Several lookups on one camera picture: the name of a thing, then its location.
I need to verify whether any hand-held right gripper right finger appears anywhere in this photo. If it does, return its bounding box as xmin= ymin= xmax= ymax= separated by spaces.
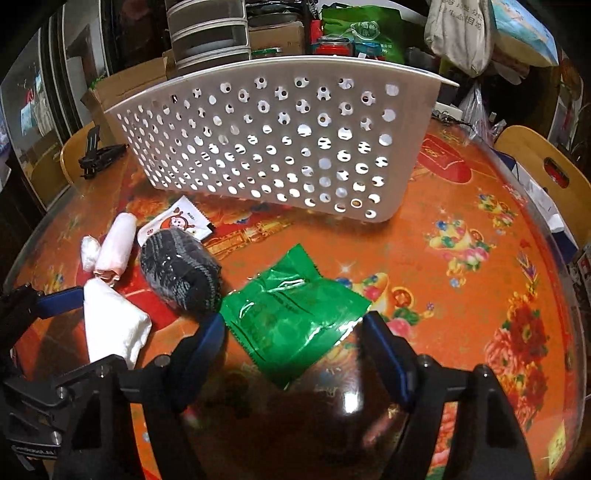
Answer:
xmin=362 ymin=311 xmax=539 ymax=480

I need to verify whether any wooden chair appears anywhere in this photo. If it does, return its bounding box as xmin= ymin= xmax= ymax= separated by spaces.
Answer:
xmin=60 ymin=122 xmax=100 ymax=185
xmin=493 ymin=126 xmax=591 ymax=245

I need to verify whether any green shopping bag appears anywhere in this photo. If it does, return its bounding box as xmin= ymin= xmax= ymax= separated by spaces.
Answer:
xmin=321 ymin=4 xmax=407 ymax=65

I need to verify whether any pink and white cloth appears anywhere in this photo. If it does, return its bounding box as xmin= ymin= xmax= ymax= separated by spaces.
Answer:
xmin=95 ymin=212 xmax=138 ymax=283

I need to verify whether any white perforated plastic basket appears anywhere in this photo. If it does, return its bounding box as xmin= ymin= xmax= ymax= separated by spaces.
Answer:
xmin=104 ymin=56 xmax=460 ymax=223

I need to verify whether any dark glass door cabinet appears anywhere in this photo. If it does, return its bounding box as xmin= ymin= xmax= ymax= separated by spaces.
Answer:
xmin=0 ymin=9 xmax=112 ymax=153

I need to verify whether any beige canvas tote bag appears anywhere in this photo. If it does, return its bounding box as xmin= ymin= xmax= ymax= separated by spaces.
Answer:
xmin=425 ymin=0 xmax=492 ymax=77

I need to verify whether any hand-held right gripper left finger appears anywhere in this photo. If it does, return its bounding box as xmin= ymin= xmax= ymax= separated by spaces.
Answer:
xmin=53 ymin=315 xmax=228 ymax=480

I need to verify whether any green plastic packet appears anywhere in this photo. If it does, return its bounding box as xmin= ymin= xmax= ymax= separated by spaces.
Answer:
xmin=221 ymin=244 xmax=373 ymax=392

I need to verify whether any open cardboard box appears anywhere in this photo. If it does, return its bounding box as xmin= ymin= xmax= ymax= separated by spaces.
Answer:
xmin=81 ymin=58 xmax=169 ymax=144

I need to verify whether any dark grey sock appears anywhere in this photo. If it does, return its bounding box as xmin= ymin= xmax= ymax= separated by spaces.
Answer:
xmin=139 ymin=229 xmax=223 ymax=317

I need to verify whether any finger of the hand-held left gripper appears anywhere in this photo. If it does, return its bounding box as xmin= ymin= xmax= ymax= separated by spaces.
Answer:
xmin=0 ymin=284 xmax=87 ymax=365

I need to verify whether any brown cardboard carton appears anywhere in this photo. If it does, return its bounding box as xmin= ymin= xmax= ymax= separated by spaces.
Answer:
xmin=249 ymin=23 xmax=305 ymax=57

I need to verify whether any blue and white box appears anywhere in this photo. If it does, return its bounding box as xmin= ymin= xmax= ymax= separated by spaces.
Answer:
xmin=496 ymin=148 xmax=578 ymax=250

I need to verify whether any white cartoon printed packet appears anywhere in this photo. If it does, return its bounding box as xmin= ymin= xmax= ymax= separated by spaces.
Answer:
xmin=137 ymin=196 xmax=214 ymax=245

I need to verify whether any orange printed tablecloth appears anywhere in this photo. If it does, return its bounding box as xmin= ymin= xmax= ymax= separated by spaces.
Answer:
xmin=4 ymin=115 xmax=587 ymax=480

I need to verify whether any clear plastic bag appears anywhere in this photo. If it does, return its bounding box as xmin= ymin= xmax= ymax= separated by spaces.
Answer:
xmin=459 ymin=78 xmax=490 ymax=134

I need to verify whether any blue printed paper bag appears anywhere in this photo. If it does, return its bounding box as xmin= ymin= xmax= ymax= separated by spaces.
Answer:
xmin=489 ymin=0 xmax=559 ymax=68

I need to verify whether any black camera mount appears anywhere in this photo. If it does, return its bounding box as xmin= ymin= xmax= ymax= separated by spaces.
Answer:
xmin=78 ymin=126 xmax=129 ymax=180

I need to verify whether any grey tiered food cover stack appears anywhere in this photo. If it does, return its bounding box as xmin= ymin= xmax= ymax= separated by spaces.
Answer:
xmin=165 ymin=0 xmax=251 ymax=77

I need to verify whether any small white roll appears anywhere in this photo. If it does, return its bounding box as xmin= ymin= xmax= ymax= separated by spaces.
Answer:
xmin=81 ymin=235 xmax=102 ymax=271

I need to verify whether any glass jar with red lid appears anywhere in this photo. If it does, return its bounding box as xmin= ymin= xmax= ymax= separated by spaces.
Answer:
xmin=311 ymin=37 xmax=354 ymax=58

